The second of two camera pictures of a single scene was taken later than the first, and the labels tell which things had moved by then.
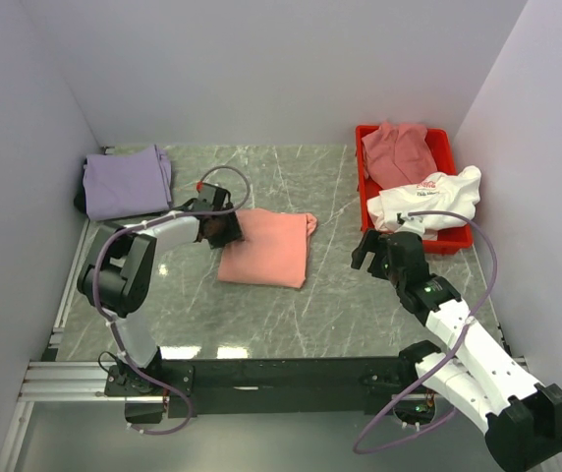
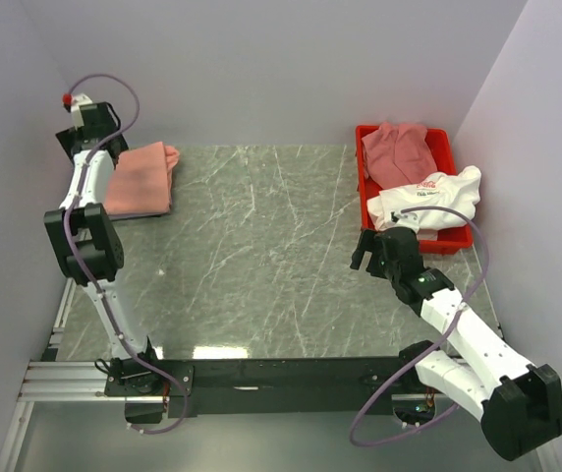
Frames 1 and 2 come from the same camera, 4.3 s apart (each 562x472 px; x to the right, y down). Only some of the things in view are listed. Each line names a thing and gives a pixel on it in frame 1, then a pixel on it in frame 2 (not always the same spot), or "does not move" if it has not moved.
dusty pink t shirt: x=398 y=155 does not move
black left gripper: x=233 y=233 -> x=70 y=136
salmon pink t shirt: x=274 y=251 -> x=141 y=181
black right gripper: x=369 y=244 does not move
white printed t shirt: x=454 y=192 does not move
